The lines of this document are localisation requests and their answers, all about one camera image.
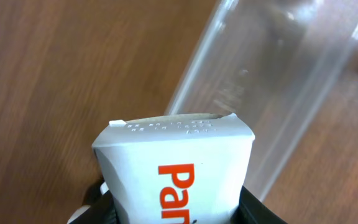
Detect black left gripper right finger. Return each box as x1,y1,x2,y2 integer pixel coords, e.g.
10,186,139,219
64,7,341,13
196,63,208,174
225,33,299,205
231,187,287,224

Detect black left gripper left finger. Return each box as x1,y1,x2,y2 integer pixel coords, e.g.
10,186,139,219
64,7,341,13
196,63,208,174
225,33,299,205
67,179,119,224

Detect white Panadol medicine box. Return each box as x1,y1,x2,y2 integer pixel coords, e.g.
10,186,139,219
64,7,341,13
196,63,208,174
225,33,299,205
92,114,255,224

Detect clear plastic container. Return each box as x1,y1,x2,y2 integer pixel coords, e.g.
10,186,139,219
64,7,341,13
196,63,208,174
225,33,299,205
167,0,358,200

